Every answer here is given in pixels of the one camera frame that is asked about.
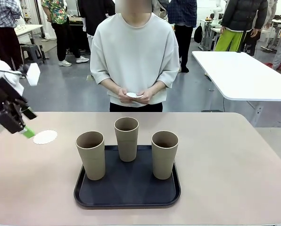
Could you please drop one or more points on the white background desk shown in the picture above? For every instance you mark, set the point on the white background desk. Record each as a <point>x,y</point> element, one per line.
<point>29,28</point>

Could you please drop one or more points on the white scalloped paper coaster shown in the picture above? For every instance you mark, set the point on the white scalloped paper coaster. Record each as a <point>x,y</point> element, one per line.
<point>45,137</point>
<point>133,94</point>

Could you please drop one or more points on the thin black pole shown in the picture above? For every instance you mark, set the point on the thin black pole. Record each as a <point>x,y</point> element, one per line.
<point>243,40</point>

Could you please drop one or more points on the person in black top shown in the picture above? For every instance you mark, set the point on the person in black top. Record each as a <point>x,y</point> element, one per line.
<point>93,14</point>

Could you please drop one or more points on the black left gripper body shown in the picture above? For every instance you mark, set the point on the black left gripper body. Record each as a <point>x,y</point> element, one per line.
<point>1,91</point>

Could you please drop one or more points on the person in floral shirt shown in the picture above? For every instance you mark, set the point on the person in floral shirt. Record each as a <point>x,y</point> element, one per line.
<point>58,14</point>

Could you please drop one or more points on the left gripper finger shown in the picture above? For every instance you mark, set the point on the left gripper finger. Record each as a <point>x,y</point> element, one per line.
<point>10,120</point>
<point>28,113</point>

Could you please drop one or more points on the person's right hand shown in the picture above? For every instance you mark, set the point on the person's right hand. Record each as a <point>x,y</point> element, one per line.
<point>124,96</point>

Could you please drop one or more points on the person in black printed trousers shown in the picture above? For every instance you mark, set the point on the person in black printed trousers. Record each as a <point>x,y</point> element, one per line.
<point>251,44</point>

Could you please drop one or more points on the grey background table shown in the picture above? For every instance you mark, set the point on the grey background table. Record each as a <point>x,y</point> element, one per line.
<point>207,35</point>

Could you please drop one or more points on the black backpack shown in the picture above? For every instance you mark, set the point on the black backpack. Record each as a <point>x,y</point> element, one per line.
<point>198,34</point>

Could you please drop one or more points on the black plastic tray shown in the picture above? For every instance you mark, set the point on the black plastic tray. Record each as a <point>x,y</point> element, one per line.
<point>128,190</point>

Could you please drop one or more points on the person in grey sweatshirt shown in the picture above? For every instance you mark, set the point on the person in grey sweatshirt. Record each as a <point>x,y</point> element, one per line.
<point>135,58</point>

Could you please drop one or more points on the person in black puffer jacket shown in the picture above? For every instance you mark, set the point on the person in black puffer jacket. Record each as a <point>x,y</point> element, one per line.
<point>244,14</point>

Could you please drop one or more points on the person's left hand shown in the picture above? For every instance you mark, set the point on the person's left hand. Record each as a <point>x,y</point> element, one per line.
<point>147,97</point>

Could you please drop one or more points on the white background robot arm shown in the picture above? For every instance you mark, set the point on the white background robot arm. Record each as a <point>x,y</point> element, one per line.
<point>217,14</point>

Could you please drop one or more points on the grey plastic stool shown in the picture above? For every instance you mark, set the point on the grey plastic stool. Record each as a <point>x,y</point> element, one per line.
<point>30,48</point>

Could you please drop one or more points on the person's left forearm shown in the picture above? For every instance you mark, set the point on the person's left forearm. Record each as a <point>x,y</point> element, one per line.
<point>157,86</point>

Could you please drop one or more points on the tall beige cup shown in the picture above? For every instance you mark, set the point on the tall beige cup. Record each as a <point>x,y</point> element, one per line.
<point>126,148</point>
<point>162,164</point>
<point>93,162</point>

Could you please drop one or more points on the person's right forearm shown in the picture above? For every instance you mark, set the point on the person's right forearm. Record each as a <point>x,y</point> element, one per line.
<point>111,86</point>

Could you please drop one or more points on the person in plaid shirt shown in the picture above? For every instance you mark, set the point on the person in plaid shirt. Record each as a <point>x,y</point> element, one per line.
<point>3,14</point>

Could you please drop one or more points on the person in blue checked shirt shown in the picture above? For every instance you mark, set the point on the person in blue checked shirt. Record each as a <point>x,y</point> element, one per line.
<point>183,11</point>

